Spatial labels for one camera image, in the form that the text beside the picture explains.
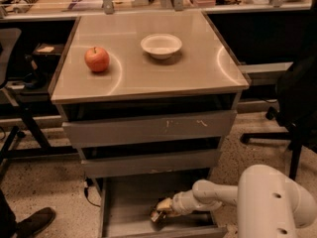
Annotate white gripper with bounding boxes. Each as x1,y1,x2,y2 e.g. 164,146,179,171
156,190,198,215

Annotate orange soda can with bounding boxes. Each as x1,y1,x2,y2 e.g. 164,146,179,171
150,208,165,223

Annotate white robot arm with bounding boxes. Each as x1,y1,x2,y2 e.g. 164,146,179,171
151,165,317,238

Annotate grey open bottom drawer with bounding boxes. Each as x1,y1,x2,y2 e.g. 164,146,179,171
98,170,227,238

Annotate grey middle drawer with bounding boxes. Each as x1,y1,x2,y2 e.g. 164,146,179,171
81,149,221,179

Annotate grey top drawer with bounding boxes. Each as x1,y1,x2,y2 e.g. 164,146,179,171
62,110,237,148

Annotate grey drawer cabinet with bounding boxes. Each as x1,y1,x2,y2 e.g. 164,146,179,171
48,10,251,238

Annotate brown shoe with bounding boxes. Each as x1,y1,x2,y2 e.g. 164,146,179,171
11,207,55,238

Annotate white bowl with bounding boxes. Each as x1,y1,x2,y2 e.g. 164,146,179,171
141,34,182,60

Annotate red apple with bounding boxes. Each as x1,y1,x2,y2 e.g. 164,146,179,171
84,47,110,72

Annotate black office chair right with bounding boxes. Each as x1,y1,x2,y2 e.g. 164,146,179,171
240,54,317,179

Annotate black cable on floor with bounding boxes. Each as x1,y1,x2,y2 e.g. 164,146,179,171
82,177,102,208

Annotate black desk frame left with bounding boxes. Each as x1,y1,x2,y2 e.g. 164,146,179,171
0,79,79,161

